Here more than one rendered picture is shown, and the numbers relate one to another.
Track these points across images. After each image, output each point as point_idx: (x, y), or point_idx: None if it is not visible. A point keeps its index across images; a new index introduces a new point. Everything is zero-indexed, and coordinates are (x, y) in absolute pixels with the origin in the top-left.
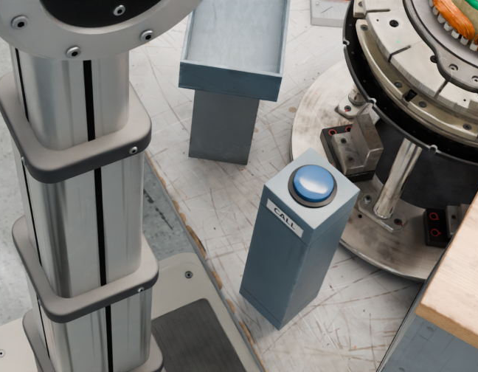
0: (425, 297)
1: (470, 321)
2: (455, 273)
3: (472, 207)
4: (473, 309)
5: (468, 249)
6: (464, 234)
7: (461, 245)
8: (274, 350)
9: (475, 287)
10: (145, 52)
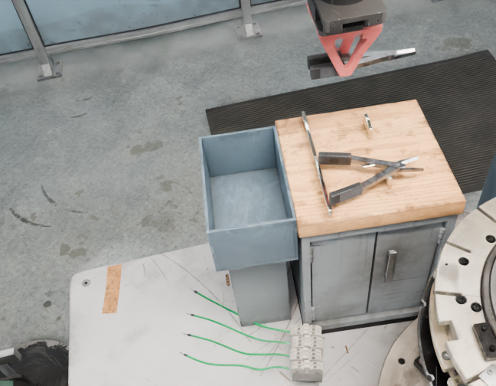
0: (416, 102)
1: (384, 107)
2: (415, 122)
3: (445, 160)
4: (389, 112)
5: (422, 137)
6: (432, 143)
7: (427, 136)
8: (460, 217)
9: (398, 122)
10: None
